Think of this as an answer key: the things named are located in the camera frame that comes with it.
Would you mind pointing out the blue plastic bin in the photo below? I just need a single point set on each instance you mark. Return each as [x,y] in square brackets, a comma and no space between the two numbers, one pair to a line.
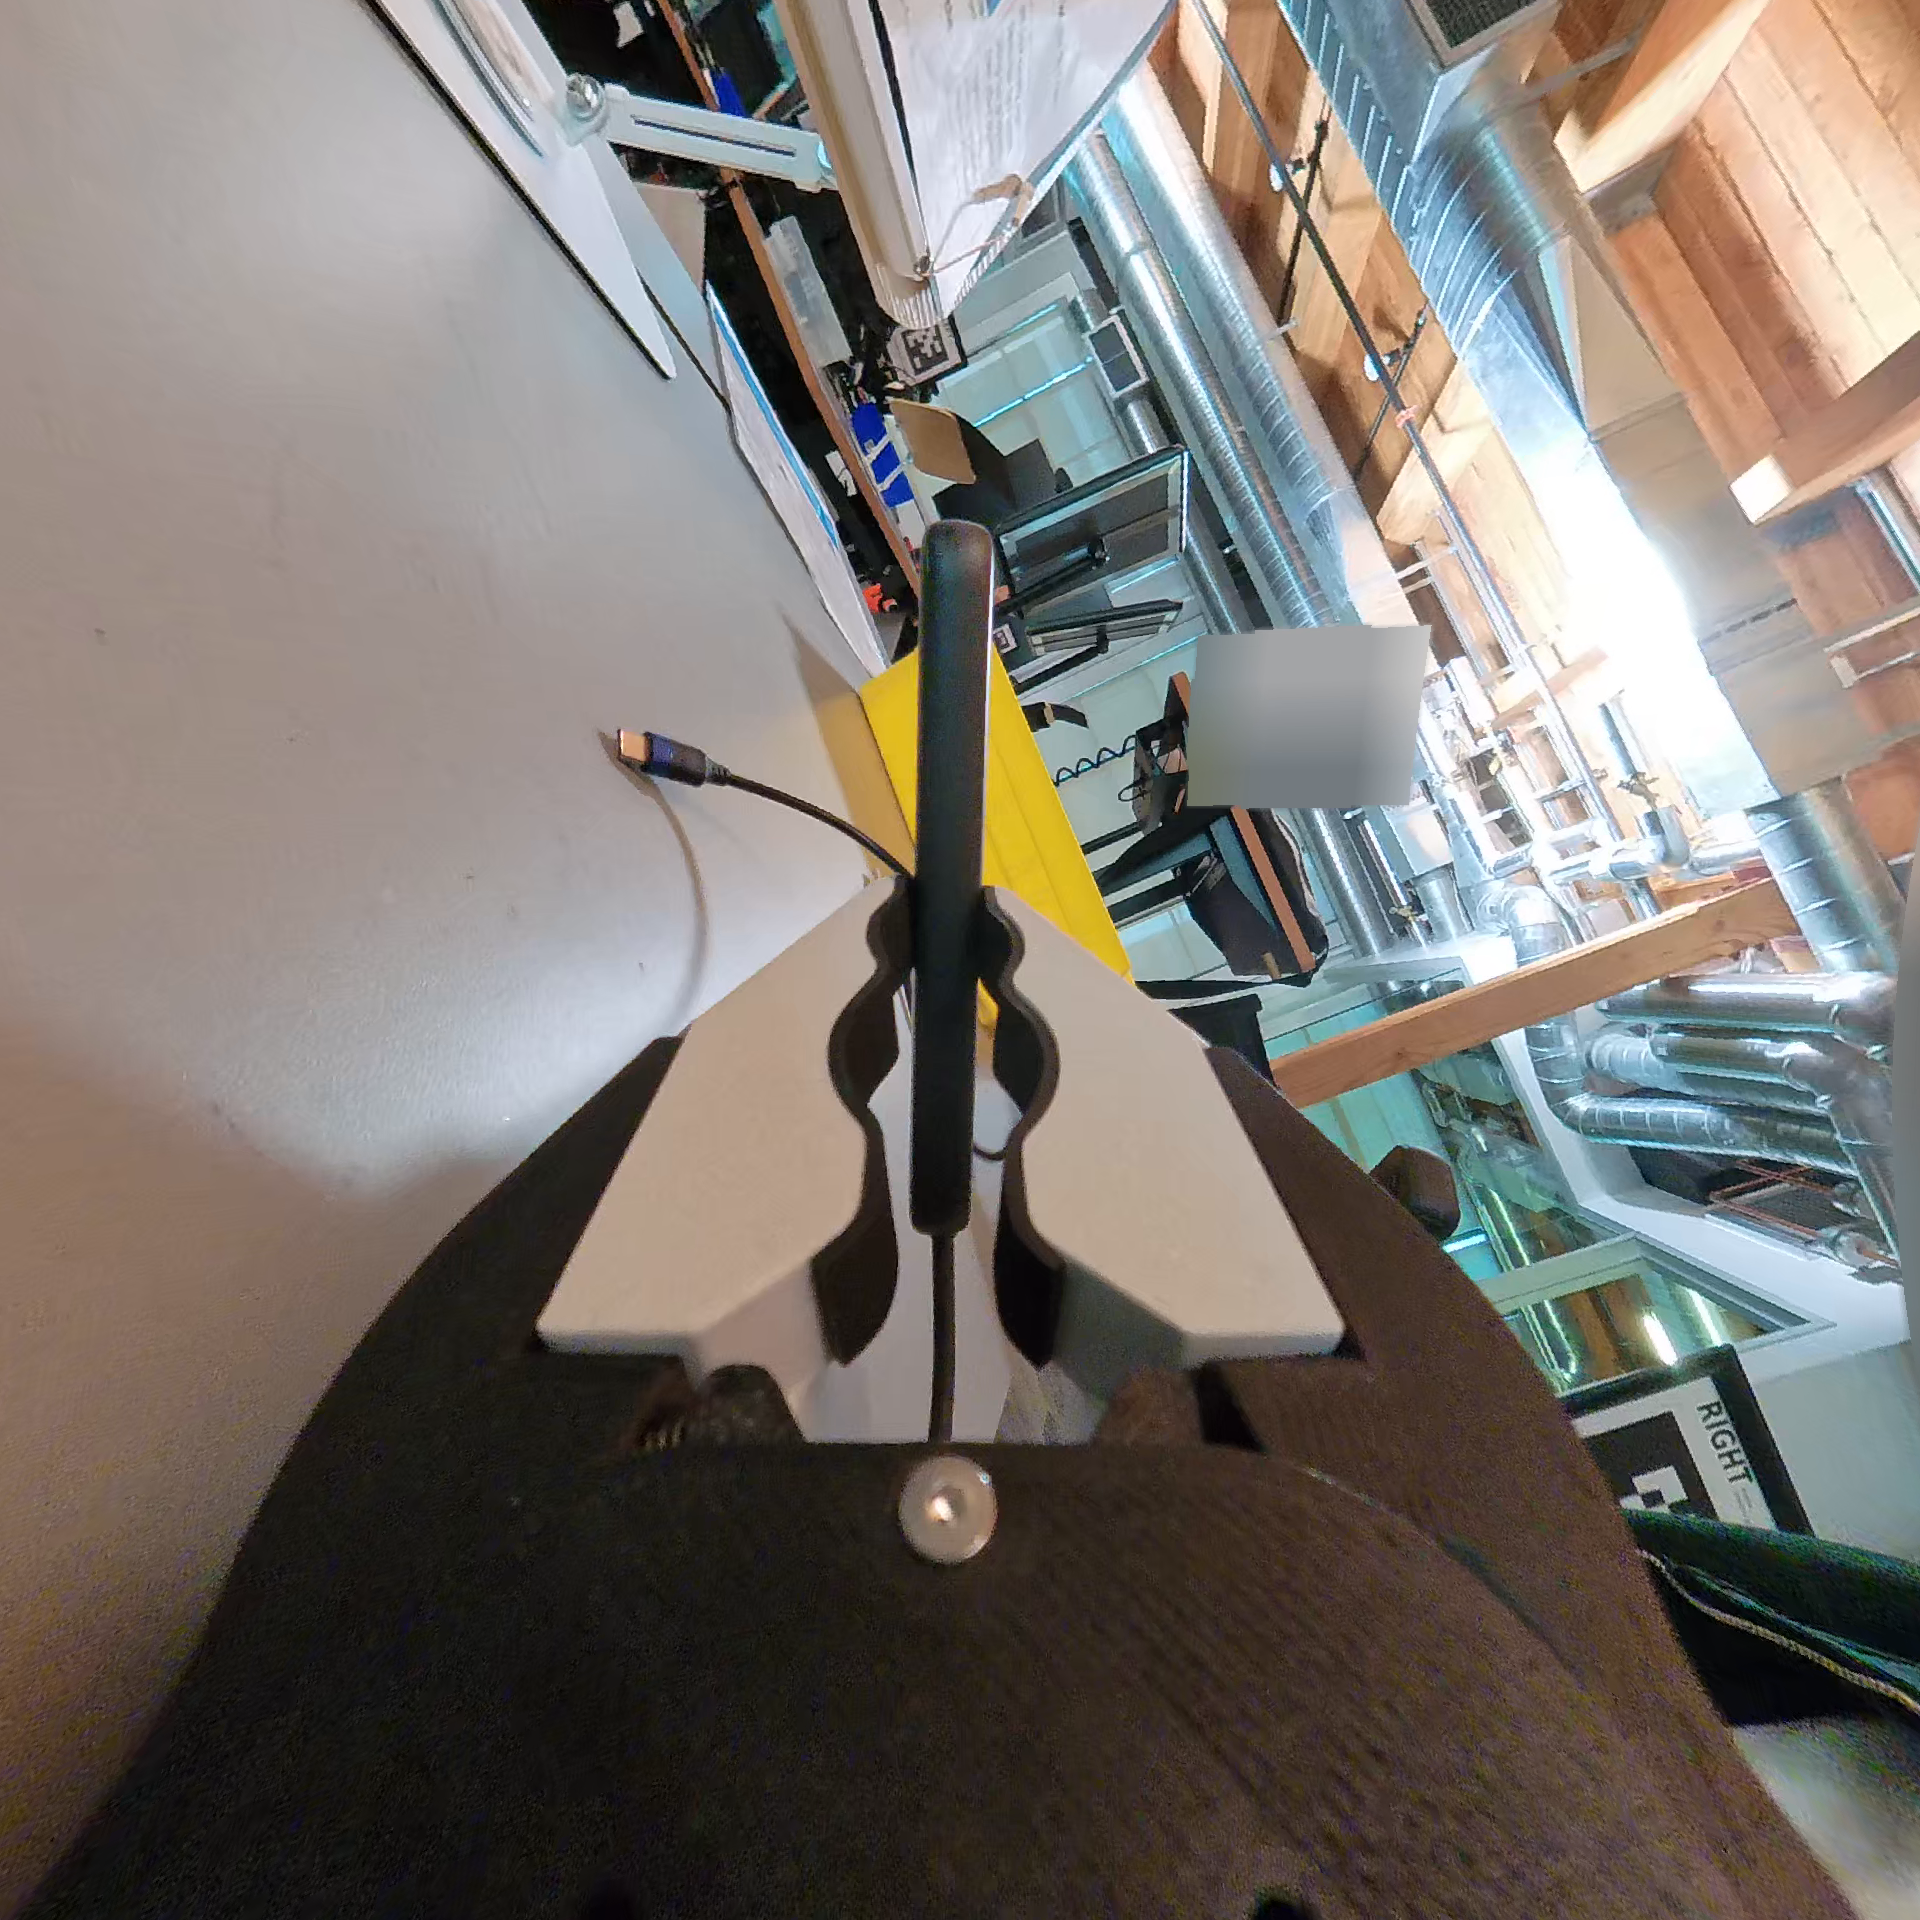
[878,451]

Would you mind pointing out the spiral silver ventilation duct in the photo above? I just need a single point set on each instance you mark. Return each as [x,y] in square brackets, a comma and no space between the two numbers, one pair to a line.
[1201,451]

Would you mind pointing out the white paper sign board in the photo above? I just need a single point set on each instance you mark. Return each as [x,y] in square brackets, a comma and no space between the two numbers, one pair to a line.
[990,105]

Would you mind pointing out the wooden workbench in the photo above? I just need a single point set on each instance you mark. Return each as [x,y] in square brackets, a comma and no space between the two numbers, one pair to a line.
[781,283]

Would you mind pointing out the person's right forearm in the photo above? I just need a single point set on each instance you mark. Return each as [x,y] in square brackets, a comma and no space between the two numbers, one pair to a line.
[1786,1628]

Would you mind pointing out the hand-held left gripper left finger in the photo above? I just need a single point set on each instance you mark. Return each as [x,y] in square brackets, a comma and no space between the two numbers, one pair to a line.
[706,1200]

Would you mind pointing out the yellow plastic bin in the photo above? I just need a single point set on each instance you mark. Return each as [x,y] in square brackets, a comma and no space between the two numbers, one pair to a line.
[1037,809]

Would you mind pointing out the black white fiducial tag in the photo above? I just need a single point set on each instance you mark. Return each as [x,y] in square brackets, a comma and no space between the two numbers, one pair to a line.
[926,348]

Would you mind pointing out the wooden beam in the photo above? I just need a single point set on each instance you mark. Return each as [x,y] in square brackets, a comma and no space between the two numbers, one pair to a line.
[1500,997]

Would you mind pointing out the white printed sheet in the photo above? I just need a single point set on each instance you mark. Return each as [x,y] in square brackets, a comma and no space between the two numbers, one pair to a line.
[773,434]

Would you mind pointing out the cluster of silver pipes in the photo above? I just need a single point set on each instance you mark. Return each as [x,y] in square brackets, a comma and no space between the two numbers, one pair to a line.
[1711,1080]

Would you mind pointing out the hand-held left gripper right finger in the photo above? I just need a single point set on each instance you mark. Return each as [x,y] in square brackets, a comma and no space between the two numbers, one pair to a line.
[1171,1200]

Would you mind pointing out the large silver ventilation duct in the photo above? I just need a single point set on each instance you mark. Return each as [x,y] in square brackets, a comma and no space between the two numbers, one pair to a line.
[1517,255]

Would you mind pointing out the black smartphone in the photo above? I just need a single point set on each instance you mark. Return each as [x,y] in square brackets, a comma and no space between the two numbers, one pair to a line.
[957,839]

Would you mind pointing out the grey desk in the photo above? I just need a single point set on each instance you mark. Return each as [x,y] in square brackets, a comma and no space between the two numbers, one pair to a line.
[300,599]

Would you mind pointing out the white monitor stand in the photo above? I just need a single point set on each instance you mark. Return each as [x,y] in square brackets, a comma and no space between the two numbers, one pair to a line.
[601,211]

